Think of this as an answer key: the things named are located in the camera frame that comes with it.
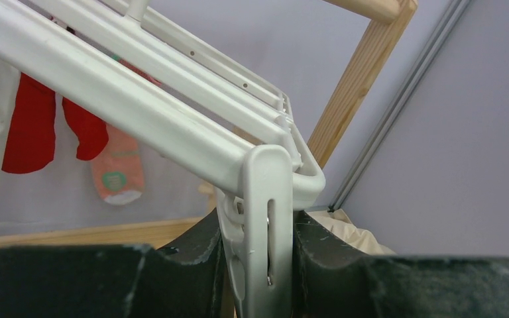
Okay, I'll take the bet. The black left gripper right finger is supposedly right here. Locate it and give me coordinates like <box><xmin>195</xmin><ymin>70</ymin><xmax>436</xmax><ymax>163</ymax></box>
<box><xmin>293</xmin><ymin>211</ymin><xmax>509</xmax><ymax>317</ymax></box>

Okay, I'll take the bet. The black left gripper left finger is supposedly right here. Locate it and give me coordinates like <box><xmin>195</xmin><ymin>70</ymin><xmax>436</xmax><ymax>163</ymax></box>
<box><xmin>0</xmin><ymin>212</ymin><xmax>225</xmax><ymax>317</ymax></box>

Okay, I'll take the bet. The wooden drying rack frame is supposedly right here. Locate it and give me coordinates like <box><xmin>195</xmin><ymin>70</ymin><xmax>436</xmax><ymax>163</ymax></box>
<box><xmin>0</xmin><ymin>1</ymin><xmax>418</xmax><ymax>270</ymax></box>

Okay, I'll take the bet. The beige crumpled cloth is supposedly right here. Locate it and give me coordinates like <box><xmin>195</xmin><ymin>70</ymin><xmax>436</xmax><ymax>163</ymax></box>
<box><xmin>308</xmin><ymin>209</ymin><xmax>395</xmax><ymax>255</ymax></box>

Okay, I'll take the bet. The white plastic clip hanger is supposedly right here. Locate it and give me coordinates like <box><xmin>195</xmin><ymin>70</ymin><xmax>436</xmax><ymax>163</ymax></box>
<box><xmin>0</xmin><ymin>1</ymin><xmax>325</xmax><ymax>317</ymax></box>

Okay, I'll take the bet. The red plain sock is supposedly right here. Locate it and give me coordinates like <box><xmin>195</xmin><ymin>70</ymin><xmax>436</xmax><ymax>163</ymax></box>
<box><xmin>1</xmin><ymin>74</ymin><xmax>109</xmax><ymax>174</ymax></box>

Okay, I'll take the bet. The pink sock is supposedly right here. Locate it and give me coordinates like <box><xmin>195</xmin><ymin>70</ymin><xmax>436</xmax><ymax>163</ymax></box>
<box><xmin>90</xmin><ymin>124</ymin><xmax>145</xmax><ymax>206</ymax></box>

